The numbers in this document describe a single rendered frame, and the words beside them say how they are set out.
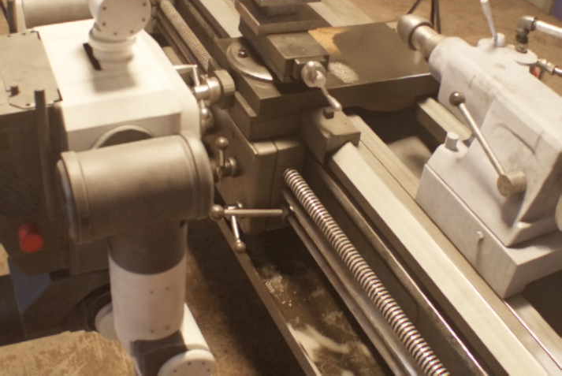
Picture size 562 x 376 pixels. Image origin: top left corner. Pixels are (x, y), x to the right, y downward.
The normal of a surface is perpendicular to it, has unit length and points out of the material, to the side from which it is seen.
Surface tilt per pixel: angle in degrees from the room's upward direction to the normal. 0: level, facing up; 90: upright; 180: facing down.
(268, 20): 0
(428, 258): 36
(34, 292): 45
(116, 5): 90
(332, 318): 0
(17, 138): 90
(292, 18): 0
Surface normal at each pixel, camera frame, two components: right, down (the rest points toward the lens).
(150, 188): 0.41, 0.00
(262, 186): 0.41, 0.55
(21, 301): -0.56, -0.46
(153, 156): 0.18, -0.69
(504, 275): -0.90, 0.16
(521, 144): -0.85, -0.04
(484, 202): -0.75, -0.25
